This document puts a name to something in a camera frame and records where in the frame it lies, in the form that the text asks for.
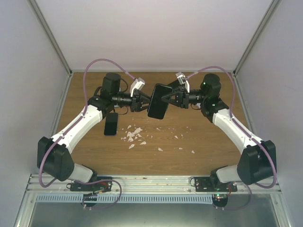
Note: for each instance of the aluminium front rail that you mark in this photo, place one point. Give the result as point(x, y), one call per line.
point(145, 184)

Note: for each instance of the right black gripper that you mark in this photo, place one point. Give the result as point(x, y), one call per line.
point(181, 98)

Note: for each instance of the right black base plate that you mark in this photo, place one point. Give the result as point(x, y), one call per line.
point(211, 184)

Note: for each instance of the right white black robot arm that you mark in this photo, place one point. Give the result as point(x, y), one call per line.
point(257, 164)

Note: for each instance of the black cased phone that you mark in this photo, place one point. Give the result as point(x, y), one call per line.
point(174, 85)
point(157, 107)

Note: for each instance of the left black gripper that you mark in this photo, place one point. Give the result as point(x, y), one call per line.
point(138, 101)

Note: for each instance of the white debris pieces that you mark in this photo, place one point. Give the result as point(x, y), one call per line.
point(167, 135)

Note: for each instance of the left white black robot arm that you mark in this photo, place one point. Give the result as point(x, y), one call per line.
point(54, 153)

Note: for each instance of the grey slotted cable duct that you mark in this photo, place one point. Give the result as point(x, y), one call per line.
point(126, 198)

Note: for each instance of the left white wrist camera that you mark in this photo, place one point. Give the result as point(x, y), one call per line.
point(137, 84)

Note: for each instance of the black smartphone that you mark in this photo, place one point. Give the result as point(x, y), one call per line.
point(111, 123)

